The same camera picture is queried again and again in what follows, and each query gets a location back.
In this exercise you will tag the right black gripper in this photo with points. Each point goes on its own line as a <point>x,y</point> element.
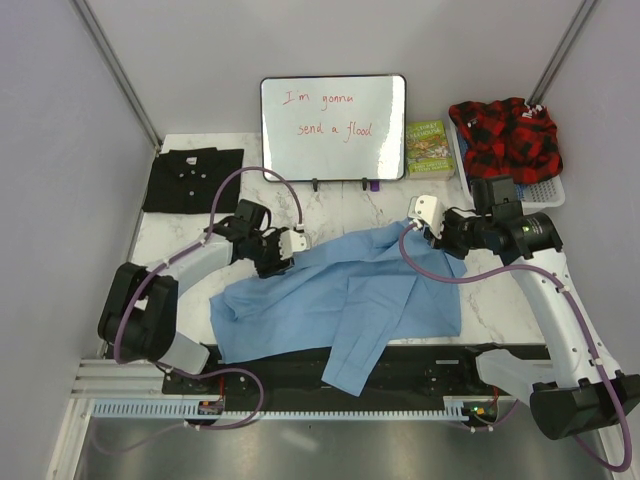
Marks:
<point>444,242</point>

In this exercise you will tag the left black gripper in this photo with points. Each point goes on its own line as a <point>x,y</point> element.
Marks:
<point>275,265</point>

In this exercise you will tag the light blue long sleeve shirt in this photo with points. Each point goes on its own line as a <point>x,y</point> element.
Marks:
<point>353,295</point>

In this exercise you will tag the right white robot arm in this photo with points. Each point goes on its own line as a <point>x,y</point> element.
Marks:
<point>584,387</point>

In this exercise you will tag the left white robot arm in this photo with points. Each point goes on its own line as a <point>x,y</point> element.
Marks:
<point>139,318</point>

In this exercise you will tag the blue checkered cloth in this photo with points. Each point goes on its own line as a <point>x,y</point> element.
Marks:
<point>521,191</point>

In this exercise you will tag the green paperback book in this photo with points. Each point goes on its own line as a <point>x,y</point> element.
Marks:
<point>427,151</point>

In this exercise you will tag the white plastic basket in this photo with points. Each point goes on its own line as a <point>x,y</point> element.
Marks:
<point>539,196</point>

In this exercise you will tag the red black plaid shirt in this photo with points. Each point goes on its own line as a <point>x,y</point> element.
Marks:
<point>508,137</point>

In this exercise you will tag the folded black shirt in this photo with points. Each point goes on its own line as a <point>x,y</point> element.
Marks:
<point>186,181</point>

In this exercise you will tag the white dry-erase board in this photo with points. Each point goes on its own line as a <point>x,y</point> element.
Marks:
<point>334,128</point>

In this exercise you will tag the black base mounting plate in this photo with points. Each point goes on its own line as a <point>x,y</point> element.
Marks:
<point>402,377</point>

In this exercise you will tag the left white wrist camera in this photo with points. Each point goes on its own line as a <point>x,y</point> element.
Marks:
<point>292,242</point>

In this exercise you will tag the white slotted cable duct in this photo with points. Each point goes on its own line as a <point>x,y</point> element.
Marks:
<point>195,409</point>

